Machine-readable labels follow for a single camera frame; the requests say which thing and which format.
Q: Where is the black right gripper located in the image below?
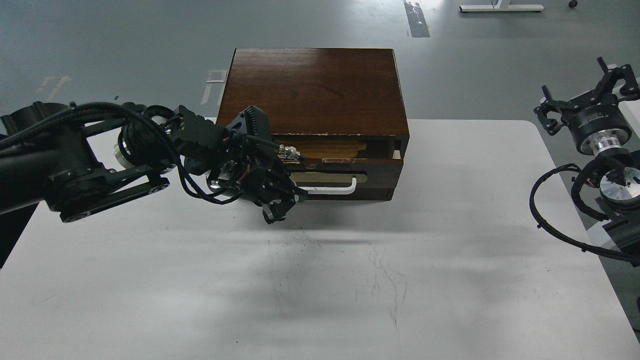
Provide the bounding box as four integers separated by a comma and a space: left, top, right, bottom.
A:
533, 57, 640, 155

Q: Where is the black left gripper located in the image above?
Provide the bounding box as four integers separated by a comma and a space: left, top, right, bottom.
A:
207, 105, 309, 224

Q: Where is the wooden drawer with white handle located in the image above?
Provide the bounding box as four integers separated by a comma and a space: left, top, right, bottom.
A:
274, 135, 409, 201

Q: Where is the yellow corn cob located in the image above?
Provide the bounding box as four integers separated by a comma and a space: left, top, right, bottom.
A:
287, 139, 368, 158

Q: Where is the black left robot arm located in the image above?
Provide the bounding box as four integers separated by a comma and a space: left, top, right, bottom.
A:
0, 101, 309, 264

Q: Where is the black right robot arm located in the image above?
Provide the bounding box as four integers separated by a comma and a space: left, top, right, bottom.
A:
528, 57, 640, 267

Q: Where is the dark wooden cabinet box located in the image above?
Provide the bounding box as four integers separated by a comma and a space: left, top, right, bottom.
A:
216, 48, 410, 199

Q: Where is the grey floor tape strip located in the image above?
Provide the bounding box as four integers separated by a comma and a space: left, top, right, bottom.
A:
403, 0, 430, 38

